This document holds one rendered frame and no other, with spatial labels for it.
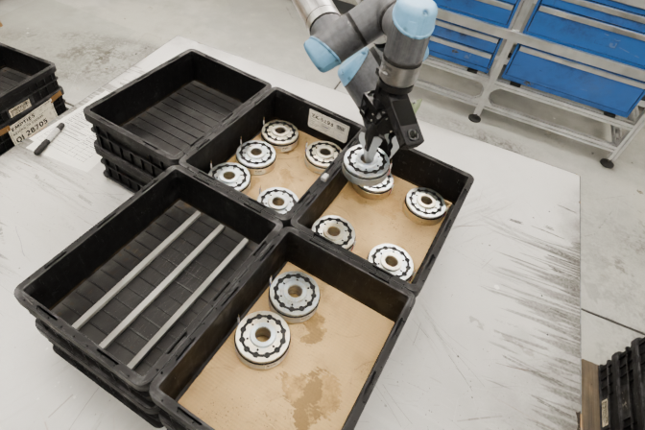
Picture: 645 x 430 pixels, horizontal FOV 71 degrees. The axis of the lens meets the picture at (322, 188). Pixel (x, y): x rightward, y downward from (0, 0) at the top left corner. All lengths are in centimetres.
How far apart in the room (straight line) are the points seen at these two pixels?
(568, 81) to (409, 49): 217
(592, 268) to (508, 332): 139
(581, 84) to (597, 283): 112
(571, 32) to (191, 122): 211
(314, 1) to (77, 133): 87
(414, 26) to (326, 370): 63
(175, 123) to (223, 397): 76
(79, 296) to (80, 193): 43
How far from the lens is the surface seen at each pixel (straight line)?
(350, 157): 101
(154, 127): 134
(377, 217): 113
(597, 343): 233
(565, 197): 166
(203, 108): 139
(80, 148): 151
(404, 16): 83
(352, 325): 96
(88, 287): 103
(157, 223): 109
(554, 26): 283
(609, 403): 194
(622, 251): 276
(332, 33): 92
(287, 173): 119
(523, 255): 140
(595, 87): 299
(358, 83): 134
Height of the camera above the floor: 167
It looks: 46 degrees down
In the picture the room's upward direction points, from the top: 11 degrees clockwise
